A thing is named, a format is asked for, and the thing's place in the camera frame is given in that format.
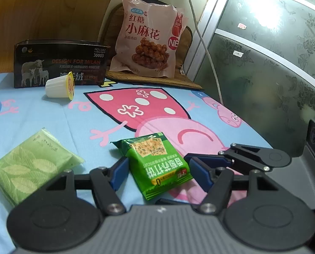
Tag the white jelly cup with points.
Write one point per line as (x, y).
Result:
(58, 87)

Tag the brown woven mat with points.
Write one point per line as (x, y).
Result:
(189, 82)

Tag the wooden headboard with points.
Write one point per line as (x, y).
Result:
(41, 10)

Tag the large pink snack bag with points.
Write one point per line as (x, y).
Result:
(147, 37)

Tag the cartoon-print blue bed sheet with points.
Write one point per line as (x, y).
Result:
(67, 116)

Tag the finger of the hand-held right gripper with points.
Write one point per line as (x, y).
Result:
(173, 201)
(253, 157)

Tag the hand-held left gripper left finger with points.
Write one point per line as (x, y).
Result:
(119, 172)

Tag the green biscuit packet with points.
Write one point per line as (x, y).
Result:
(157, 166)

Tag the dark cardboard box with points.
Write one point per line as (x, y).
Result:
(59, 63)

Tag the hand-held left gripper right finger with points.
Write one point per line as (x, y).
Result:
(201, 174)

